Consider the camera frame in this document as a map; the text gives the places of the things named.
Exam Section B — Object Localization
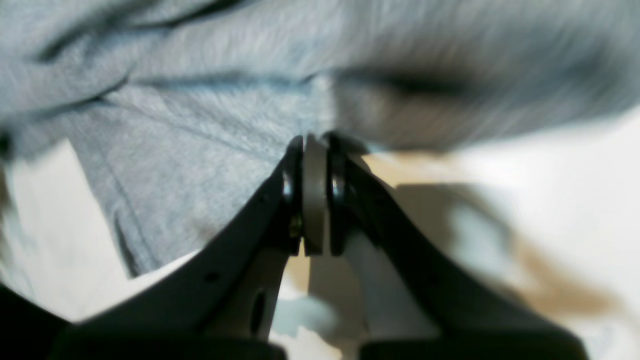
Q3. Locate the grey t-shirt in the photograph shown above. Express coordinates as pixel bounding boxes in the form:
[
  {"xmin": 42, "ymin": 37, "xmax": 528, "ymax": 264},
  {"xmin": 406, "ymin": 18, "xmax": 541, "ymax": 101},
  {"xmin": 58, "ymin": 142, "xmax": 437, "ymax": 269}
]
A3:
[{"xmin": 1, "ymin": 0, "xmax": 639, "ymax": 277}]

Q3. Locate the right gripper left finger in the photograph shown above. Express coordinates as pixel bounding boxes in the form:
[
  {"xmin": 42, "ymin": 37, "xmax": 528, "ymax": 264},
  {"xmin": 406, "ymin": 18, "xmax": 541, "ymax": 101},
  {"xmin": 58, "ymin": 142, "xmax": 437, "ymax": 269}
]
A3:
[{"xmin": 50, "ymin": 136, "xmax": 303, "ymax": 360}]

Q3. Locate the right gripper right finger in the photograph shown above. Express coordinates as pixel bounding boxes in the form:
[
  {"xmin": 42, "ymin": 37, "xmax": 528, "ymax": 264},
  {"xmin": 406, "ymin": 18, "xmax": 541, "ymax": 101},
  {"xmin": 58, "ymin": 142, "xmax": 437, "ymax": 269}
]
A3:
[{"xmin": 327, "ymin": 134, "xmax": 588, "ymax": 360}]

